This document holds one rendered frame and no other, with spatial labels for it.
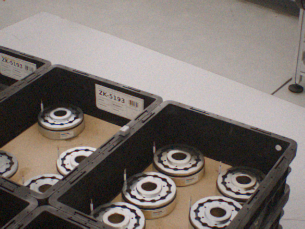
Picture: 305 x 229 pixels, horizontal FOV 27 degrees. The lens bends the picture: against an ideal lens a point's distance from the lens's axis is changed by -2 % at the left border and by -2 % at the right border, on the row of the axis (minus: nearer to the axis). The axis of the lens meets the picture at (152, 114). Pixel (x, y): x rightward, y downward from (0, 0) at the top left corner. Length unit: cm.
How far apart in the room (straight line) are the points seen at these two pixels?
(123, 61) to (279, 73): 160
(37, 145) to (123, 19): 266
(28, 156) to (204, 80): 70
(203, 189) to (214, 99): 58
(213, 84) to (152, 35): 194
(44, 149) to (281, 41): 261
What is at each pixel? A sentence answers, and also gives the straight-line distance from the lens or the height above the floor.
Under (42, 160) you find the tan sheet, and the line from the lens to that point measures 136.
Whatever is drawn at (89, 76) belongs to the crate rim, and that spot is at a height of 93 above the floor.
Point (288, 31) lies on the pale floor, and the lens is 397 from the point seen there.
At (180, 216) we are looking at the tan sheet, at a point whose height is 83.
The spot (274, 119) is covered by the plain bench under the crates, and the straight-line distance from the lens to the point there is 174.
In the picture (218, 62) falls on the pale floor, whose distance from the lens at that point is 351.
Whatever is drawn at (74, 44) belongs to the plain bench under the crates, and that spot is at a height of 70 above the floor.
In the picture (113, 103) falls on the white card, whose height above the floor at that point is 88.
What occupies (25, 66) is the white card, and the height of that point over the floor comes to 90.
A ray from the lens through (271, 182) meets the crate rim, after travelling 114.
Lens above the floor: 162
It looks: 32 degrees down
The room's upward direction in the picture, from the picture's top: straight up
